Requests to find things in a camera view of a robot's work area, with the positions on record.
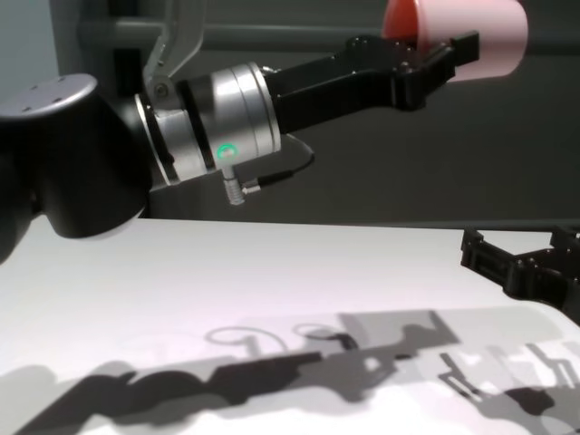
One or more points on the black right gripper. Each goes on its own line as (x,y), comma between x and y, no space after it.
(539,281)

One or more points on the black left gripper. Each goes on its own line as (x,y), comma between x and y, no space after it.
(326,90)

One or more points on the pink plastic cup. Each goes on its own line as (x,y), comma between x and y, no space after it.
(489,36)

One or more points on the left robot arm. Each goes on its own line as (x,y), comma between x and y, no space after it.
(68,158)

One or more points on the thick grey wall rail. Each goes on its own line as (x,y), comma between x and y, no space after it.
(272,36)

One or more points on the thin grey wall rail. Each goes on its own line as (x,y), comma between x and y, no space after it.
(362,223)

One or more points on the dark vertical frame post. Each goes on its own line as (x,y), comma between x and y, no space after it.
(127,68)

